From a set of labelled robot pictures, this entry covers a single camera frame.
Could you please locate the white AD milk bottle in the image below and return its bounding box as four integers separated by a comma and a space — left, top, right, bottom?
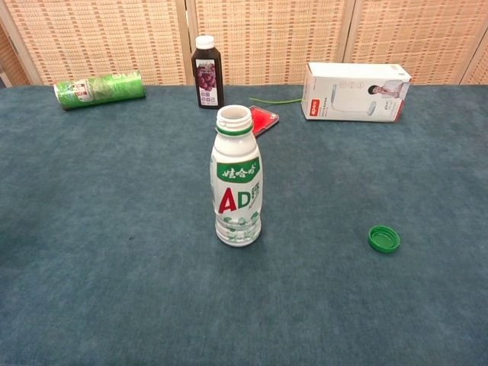
209, 104, 264, 248

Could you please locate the green bottle cap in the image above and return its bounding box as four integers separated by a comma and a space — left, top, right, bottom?
368, 225, 402, 253

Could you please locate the dark grape juice bottle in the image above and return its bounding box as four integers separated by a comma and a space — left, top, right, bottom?
191, 34, 225, 110

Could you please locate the red plastic case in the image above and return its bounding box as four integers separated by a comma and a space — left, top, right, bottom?
249, 105, 282, 139

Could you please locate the artificial red rose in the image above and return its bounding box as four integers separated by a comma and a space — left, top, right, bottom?
249, 96, 304, 105

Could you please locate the blue felt table cloth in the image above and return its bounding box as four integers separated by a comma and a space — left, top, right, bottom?
0, 84, 488, 366

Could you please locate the white cardboard lamp box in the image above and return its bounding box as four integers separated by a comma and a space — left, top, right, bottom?
300, 62, 413, 124

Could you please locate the woven bamboo screen panel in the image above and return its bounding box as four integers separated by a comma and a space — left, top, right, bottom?
185, 0, 355, 87
342, 0, 488, 86
459, 41, 488, 86
0, 0, 194, 87

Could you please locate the green chip can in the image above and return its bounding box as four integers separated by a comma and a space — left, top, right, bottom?
53, 70, 146, 111

